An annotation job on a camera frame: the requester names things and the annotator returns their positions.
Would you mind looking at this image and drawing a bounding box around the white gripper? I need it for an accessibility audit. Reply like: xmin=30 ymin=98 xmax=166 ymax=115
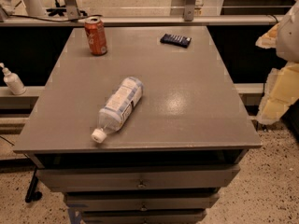
xmin=255 ymin=2 xmax=299 ymax=125

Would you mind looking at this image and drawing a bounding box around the clear blue-labelled plastic bottle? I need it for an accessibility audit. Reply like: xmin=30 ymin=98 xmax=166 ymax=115
xmin=92 ymin=77 xmax=143 ymax=143

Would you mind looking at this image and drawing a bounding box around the orange soda can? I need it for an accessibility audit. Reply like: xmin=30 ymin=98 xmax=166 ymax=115
xmin=84 ymin=16 xmax=107 ymax=55

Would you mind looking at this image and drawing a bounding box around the white pump dispenser bottle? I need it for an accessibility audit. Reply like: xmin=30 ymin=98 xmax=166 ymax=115
xmin=0 ymin=63 xmax=26 ymax=95

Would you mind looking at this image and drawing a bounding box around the grey drawer cabinet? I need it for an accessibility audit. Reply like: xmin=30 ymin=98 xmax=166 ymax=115
xmin=12 ymin=25 xmax=263 ymax=224

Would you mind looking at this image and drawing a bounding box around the bottom grey drawer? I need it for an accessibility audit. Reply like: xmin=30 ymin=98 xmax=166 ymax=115
xmin=82 ymin=209 xmax=206 ymax=224

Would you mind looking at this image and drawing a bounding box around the grey drawer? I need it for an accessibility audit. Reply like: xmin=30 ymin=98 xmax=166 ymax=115
xmin=82 ymin=209 xmax=206 ymax=224
xmin=64 ymin=189 xmax=219 ymax=211
xmin=36 ymin=164 xmax=240 ymax=192

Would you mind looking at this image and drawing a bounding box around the middle grey drawer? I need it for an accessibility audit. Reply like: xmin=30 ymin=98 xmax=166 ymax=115
xmin=64 ymin=189 xmax=219 ymax=211

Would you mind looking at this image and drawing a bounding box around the top grey drawer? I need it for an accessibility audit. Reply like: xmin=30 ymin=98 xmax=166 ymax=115
xmin=36 ymin=164 xmax=240 ymax=192

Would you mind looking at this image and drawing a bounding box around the black caster leg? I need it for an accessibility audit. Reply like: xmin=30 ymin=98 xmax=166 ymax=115
xmin=25 ymin=170 xmax=43 ymax=203

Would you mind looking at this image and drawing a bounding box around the black cable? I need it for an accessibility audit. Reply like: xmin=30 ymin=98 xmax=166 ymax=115
xmin=8 ymin=13 xmax=104 ymax=23

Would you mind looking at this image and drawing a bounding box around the grey metal rail frame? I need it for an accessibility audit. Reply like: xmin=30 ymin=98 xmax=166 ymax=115
xmin=0 ymin=0 xmax=299 ymax=28

